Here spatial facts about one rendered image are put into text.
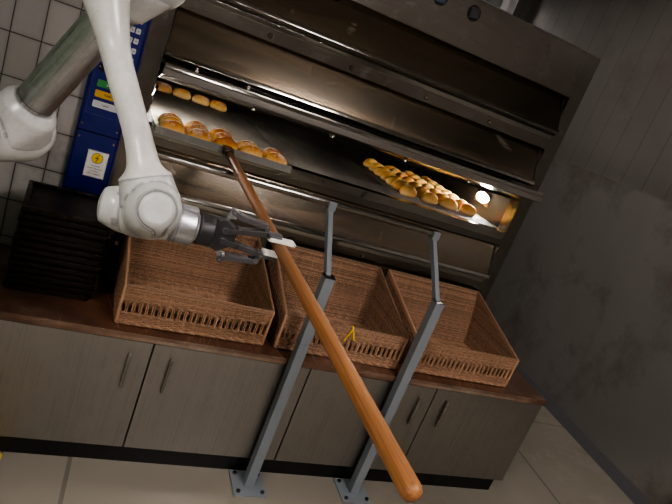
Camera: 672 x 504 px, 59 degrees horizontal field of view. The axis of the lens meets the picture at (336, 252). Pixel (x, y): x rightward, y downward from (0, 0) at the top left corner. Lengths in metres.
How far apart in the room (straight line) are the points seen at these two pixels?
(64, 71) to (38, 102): 0.12
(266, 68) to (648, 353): 2.79
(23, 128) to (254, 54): 1.03
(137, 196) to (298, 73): 1.48
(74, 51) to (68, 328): 0.92
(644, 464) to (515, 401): 1.27
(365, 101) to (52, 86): 1.34
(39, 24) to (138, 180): 1.33
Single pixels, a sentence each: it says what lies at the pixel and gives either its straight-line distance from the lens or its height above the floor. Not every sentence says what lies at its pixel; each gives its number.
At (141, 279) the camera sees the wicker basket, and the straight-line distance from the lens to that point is 2.54.
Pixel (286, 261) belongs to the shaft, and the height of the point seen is 1.20.
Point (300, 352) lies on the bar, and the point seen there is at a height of 0.64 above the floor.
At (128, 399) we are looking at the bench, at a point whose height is 0.31.
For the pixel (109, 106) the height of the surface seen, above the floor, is 1.21.
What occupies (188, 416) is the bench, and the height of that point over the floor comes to 0.27.
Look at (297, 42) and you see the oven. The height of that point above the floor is 1.67.
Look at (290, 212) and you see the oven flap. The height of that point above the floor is 0.99.
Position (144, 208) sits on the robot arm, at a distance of 1.13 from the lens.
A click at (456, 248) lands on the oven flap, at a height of 1.03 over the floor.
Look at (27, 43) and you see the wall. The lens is 2.45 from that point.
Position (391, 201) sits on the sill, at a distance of 2.78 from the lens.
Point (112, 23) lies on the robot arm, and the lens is 1.40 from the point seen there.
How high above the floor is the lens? 1.63
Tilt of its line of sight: 16 degrees down
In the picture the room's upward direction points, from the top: 21 degrees clockwise
